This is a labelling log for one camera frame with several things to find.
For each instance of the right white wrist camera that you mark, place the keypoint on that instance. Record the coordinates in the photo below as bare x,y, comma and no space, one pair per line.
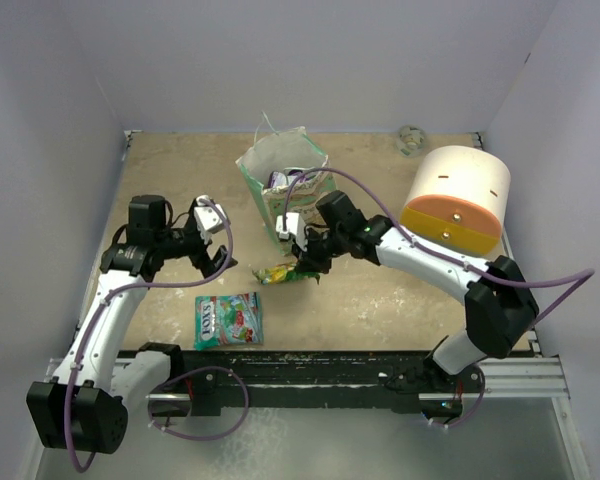
291,227

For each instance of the grey tape roll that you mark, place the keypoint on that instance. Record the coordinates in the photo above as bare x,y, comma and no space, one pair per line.
411,141

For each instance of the green Fox's bag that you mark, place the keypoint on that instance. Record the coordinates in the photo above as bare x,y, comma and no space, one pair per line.
283,273

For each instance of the black front frame rail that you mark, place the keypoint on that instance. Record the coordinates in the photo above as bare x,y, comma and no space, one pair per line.
403,382

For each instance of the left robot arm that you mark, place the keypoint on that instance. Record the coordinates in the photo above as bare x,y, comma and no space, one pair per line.
85,403

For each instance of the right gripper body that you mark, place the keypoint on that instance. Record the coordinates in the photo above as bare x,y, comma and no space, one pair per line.
321,248

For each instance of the green cake paper bag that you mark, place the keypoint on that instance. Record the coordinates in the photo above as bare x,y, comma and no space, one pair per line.
270,168

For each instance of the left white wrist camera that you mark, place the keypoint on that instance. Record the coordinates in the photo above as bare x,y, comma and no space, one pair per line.
210,216

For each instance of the white cylinder striped lid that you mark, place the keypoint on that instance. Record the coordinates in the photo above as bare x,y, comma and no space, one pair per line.
458,199

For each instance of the teal Fox's candy bag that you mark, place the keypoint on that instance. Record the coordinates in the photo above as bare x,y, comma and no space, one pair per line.
228,320

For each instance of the aluminium rail right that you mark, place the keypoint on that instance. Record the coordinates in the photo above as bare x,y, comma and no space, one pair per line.
537,377

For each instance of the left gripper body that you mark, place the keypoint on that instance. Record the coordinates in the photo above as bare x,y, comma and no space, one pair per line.
187,243

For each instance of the purple snack bag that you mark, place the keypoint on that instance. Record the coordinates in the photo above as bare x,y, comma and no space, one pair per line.
285,177

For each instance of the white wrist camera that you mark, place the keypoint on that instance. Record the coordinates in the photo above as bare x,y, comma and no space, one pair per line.
291,227
210,216

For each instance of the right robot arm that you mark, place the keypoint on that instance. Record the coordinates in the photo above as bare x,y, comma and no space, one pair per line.
499,308

